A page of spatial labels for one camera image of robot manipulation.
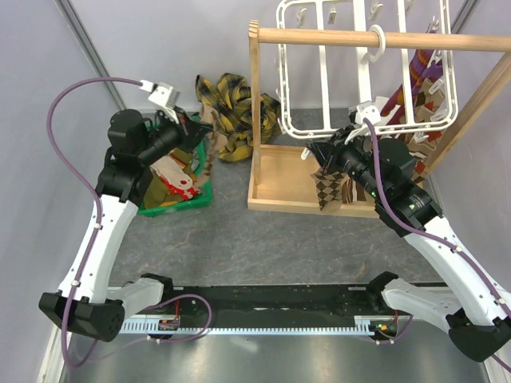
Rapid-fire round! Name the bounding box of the olive brown patterned sock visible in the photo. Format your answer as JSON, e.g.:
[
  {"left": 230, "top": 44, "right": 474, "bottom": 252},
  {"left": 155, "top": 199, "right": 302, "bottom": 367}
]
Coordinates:
[{"left": 143, "top": 148, "right": 196, "bottom": 209}]

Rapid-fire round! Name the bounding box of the maroon orange sock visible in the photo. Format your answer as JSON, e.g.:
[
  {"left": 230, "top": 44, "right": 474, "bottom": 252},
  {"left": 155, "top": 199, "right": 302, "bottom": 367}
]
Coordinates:
[{"left": 381, "top": 85, "right": 406, "bottom": 125}]

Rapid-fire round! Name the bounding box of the green plastic bin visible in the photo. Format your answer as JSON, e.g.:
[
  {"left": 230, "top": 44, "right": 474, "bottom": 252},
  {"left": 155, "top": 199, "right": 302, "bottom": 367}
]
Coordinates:
[{"left": 138, "top": 139, "right": 212, "bottom": 217}]

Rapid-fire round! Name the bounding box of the beige red snowman sock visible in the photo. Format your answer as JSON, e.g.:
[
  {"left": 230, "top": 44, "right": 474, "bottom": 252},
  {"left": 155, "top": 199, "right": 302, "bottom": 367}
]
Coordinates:
[{"left": 151, "top": 156, "right": 200, "bottom": 200}]

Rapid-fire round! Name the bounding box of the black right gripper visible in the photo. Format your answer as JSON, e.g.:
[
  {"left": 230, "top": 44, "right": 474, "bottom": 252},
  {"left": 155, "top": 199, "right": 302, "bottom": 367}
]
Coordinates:
[{"left": 307, "top": 124, "right": 386, "bottom": 200}]

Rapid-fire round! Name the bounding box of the white plastic sock hanger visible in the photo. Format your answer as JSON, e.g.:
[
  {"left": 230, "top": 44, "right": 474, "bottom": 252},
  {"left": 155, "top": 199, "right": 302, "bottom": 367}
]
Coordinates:
[{"left": 277, "top": 1, "right": 459, "bottom": 140}]

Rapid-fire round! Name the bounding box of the beige brown argyle sock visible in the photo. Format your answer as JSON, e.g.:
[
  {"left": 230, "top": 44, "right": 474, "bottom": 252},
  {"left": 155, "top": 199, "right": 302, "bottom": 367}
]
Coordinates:
[
  {"left": 196, "top": 103, "right": 220, "bottom": 188},
  {"left": 311, "top": 169, "right": 344, "bottom": 212}
]

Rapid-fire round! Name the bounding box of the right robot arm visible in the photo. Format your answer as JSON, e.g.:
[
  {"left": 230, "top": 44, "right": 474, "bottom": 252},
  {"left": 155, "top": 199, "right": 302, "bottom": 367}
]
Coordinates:
[{"left": 307, "top": 130, "right": 510, "bottom": 362}]

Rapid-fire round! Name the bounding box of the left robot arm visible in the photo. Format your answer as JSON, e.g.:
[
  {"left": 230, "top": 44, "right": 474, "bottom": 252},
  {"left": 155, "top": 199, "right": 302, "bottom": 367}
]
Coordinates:
[{"left": 39, "top": 109, "right": 213, "bottom": 342}]

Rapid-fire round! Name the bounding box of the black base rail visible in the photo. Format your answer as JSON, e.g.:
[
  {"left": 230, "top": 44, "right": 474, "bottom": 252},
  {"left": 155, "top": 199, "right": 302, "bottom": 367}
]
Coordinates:
[{"left": 141, "top": 284, "right": 397, "bottom": 328}]

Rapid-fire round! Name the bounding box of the purple striped sock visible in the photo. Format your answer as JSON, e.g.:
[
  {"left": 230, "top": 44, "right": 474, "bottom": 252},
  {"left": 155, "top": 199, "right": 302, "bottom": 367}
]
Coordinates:
[{"left": 409, "top": 49, "right": 443, "bottom": 99}]

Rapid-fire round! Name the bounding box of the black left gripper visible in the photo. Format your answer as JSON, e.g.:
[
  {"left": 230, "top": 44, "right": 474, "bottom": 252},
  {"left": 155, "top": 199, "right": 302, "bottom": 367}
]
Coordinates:
[{"left": 139, "top": 106, "right": 214, "bottom": 166}]

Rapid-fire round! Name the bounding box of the aluminium corner profile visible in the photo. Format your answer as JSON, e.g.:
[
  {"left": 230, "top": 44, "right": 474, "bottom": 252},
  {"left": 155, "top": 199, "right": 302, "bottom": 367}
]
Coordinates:
[{"left": 54, "top": 0, "right": 126, "bottom": 110}]

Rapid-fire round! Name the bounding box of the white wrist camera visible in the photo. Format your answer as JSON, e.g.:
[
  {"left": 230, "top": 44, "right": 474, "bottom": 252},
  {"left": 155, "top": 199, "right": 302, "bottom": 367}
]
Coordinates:
[
  {"left": 140, "top": 80, "right": 180, "bottom": 109},
  {"left": 348, "top": 101, "right": 382, "bottom": 128}
]

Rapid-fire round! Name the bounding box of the white slotted cable duct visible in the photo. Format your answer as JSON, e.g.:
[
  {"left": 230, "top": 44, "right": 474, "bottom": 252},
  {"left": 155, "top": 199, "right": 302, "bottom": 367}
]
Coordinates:
[{"left": 119, "top": 315, "right": 374, "bottom": 336}]

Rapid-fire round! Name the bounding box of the yellow plaid cloth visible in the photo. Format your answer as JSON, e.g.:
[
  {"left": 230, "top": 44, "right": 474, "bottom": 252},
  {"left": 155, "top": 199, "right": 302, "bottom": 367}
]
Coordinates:
[{"left": 194, "top": 72, "right": 283, "bottom": 163}]

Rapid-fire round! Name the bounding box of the wooden hanger stand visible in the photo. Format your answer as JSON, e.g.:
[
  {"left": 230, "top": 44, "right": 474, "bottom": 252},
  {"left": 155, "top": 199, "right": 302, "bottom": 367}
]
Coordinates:
[{"left": 248, "top": 20, "right": 510, "bottom": 218}]

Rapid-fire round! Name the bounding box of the brown white striped sock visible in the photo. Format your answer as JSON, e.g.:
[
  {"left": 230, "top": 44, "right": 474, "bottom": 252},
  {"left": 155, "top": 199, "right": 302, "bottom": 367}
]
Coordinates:
[{"left": 341, "top": 176, "right": 366, "bottom": 204}]

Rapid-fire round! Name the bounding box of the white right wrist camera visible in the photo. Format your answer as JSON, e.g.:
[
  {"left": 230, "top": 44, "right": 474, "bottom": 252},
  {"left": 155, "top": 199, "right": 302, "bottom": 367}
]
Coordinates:
[{"left": 348, "top": 101, "right": 382, "bottom": 128}]

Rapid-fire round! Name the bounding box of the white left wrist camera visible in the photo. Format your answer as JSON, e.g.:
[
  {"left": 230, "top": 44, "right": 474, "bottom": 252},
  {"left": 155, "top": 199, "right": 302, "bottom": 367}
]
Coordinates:
[{"left": 140, "top": 80, "right": 180, "bottom": 109}]

